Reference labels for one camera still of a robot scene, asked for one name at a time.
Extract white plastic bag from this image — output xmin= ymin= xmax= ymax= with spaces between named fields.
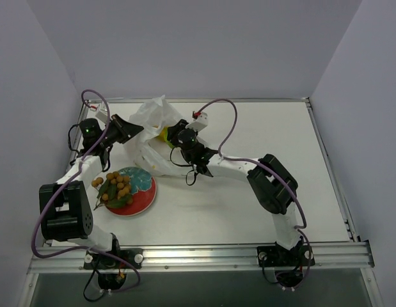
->
xmin=126 ymin=94 xmax=214 ymax=178

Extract green fake starfruit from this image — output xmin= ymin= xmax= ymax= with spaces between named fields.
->
xmin=157 ymin=126 xmax=168 ymax=143

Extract fake longan bunch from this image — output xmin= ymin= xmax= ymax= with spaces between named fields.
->
xmin=91 ymin=171 xmax=133 ymax=210

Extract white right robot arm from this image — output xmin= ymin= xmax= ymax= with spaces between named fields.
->
xmin=165 ymin=120 xmax=300 ymax=264

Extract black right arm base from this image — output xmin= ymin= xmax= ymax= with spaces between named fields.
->
xmin=257 ymin=242 xmax=315 ymax=292

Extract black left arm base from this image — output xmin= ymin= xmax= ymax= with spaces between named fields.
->
xmin=83 ymin=248 xmax=144 ymax=291

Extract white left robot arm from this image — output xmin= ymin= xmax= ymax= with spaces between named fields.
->
xmin=34 ymin=114 xmax=144 ymax=268

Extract red and teal plate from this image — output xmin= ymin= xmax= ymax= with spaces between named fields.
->
xmin=107 ymin=166 xmax=157 ymax=216

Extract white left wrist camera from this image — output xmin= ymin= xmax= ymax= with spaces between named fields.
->
xmin=90 ymin=102 xmax=109 ymax=124

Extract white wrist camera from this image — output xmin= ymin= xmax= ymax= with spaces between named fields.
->
xmin=90 ymin=102 xmax=109 ymax=124
xmin=188 ymin=111 xmax=209 ymax=132

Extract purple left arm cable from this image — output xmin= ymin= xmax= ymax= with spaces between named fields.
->
xmin=30 ymin=89 xmax=141 ymax=294

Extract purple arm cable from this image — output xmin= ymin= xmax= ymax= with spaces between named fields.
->
xmin=30 ymin=89 xmax=141 ymax=294
xmin=196 ymin=98 xmax=315 ymax=285

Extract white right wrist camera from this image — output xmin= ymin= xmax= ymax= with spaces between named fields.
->
xmin=188 ymin=111 xmax=209 ymax=132

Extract aluminium front rail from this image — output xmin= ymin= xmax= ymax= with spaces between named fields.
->
xmin=28 ymin=242 xmax=374 ymax=274

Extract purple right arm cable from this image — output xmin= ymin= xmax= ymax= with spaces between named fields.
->
xmin=196 ymin=98 xmax=315 ymax=285

